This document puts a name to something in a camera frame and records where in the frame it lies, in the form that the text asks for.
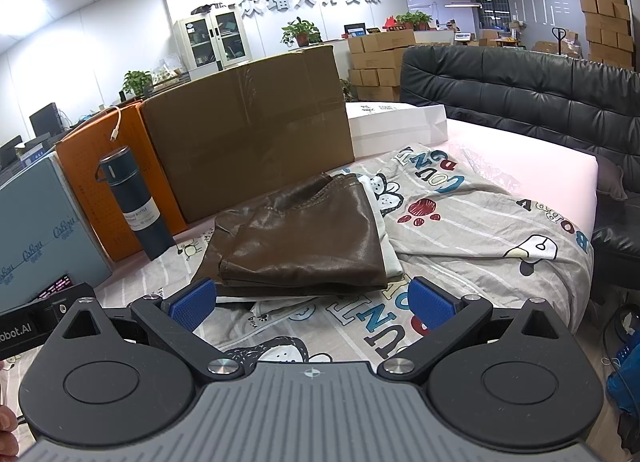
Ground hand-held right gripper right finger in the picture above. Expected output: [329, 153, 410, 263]
[376, 277, 576, 385]

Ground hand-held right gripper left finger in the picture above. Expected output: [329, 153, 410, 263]
[47, 278, 256, 385]

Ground brown leather pants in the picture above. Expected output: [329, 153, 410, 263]
[192, 173, 401, 299]

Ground black smartphone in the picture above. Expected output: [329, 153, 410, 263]
[34, 274, 77, 301]

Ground grey striped printed duvet cover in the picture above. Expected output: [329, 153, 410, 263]
[5, 142, 596, 383]

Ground dark blue thermos bottle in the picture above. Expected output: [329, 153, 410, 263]
[96, 146, 175, 261]

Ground large blue-grey flat box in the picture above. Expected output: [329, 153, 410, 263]
[0, 149, 114, 301]

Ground clear plastic bag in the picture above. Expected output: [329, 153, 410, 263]
[459, 141, 522, 193]

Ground orange cardboard box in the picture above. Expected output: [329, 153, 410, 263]
[55, 102, 190, 263]

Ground large brown cardboard box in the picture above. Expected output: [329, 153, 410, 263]
[140, 44, 357, 225]

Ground white flat box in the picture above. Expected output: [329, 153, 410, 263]
[345, 102, 449, 161]

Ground black computer monitor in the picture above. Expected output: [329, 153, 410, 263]
[28, 102, 62, 139]
[0, 135, 24, 169]

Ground blue cloth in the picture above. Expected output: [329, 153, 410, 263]
[606, 341, 640, 415]

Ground grey pillow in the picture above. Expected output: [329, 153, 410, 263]
[592, 157, 629, 201]

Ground potted green plant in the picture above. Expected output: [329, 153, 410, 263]
[280, 16, 322, 48]
[394, 11, 434, 32]
[122, 70, 154, 98]

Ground white glass-door cabinet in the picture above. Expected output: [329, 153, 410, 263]
[173, 6, 252, 68]

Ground pallet jack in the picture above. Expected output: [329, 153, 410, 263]
[550, 26, 582, 56]

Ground tall stack of cardboard boxes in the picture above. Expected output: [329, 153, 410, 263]
[579, 0, 637, 68]

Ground white charging cable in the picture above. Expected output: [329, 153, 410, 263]
[107, 106, 124, 143]

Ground wall lettering sign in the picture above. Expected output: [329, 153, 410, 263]
[214, 0, 383, 18]

